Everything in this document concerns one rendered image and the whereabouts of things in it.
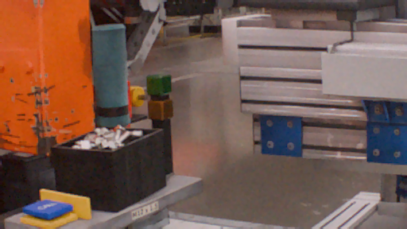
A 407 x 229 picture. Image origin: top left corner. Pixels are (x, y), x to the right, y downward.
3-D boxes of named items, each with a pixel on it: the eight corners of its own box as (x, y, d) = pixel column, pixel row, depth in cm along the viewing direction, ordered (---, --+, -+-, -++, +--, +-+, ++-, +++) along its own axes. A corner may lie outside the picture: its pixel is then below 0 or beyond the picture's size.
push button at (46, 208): (47, 210, 148) (45, 198, 147) (74, 215, 144) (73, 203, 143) (23, 219, 142) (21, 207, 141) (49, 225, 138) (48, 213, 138)
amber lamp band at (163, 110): (158, 116, 174) (157, 97, 173) (174, 117, 172) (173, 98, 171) (147, 119, 171) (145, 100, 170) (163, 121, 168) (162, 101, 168)
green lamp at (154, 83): (156, 92, 173) (156, 73, 172) (173, 93, 171) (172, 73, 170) (145, 95, 170) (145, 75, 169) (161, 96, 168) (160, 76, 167)
